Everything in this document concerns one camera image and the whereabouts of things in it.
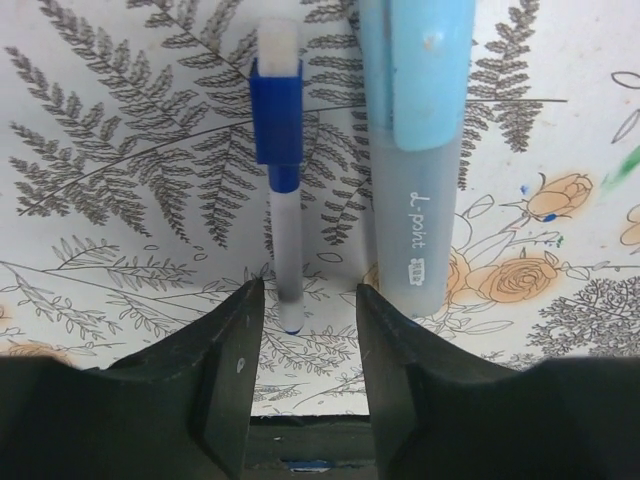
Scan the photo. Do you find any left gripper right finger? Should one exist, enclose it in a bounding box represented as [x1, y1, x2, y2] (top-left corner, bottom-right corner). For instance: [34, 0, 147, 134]
[356, 284, 639, 479]

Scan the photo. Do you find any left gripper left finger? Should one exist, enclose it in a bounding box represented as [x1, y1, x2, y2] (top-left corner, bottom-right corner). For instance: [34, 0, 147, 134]
[1, 280, 264, 479]

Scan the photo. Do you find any thin blue pen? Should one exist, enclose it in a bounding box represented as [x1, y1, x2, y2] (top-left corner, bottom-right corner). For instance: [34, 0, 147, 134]
[270, 190, 305, 335]

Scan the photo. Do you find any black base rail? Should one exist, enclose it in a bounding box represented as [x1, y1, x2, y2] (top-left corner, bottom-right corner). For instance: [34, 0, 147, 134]
[245, 415, 375, 472]

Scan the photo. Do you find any blue pen cap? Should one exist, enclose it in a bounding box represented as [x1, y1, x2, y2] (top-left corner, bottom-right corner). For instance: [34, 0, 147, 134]
[249, 18, 303, 194]

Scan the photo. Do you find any floral tablecloth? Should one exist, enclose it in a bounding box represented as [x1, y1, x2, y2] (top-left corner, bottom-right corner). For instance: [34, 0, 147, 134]
[1, 1, 639, 415]

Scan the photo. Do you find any light blue highlighter cap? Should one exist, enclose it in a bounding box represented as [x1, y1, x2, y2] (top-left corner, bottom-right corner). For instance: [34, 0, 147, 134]
[358, 0, 476, 151]

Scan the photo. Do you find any light blue highlighter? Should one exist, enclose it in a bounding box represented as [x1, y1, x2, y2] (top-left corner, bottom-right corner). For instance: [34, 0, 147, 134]
[369, 130, 461, 318]

